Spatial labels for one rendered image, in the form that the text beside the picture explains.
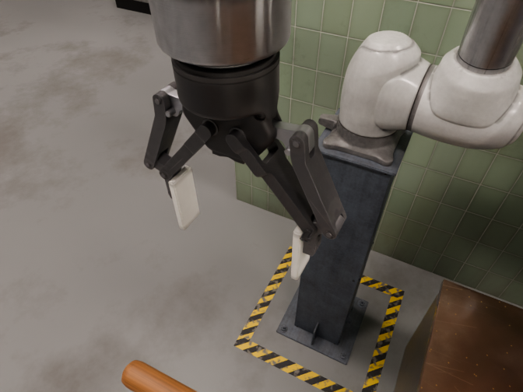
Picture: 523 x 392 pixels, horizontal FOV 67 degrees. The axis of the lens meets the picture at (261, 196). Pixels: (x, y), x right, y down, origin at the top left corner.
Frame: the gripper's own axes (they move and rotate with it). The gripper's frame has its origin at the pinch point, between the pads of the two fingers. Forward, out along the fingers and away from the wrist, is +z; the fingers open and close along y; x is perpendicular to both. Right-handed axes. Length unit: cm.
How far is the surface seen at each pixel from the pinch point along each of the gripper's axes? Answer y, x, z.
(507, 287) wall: -61, -116, 124
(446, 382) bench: -36, -35, 75
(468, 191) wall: -30, -115, 77
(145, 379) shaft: 4.4, 13.8, 11.7
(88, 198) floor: 154, -71, 128
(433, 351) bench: -31, -41, 75
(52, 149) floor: 209, -92, 126
